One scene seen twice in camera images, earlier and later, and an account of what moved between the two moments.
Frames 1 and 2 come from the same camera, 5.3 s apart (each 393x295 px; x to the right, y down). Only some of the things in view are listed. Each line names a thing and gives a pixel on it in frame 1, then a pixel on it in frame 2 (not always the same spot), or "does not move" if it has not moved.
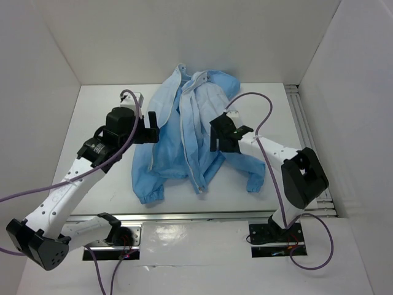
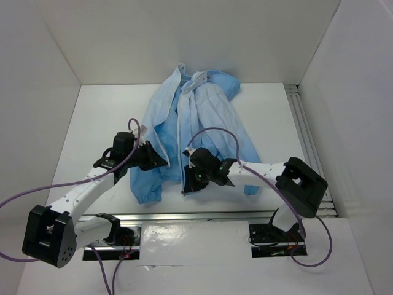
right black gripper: x=214 y=141 → x=191 y=184
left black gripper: x=148 y=134 → x=153 y=160
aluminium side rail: x=323 y=206 does not move
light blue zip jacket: x=185 y=104 does not move
